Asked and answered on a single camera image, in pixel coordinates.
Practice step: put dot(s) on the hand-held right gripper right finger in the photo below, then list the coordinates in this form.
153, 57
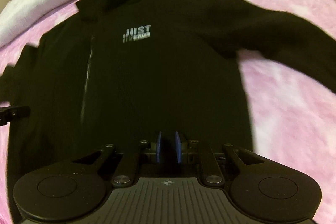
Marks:
178, 146

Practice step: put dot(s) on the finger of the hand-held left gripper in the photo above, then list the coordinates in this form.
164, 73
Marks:
15, 112

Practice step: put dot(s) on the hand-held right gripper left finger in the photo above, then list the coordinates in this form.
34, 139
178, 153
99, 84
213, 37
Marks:
158, 146

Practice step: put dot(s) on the black zip jacket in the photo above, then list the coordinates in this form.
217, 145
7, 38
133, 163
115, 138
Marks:
157, 77

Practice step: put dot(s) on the pink floral bed sheet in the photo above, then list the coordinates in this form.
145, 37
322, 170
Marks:
288, 98

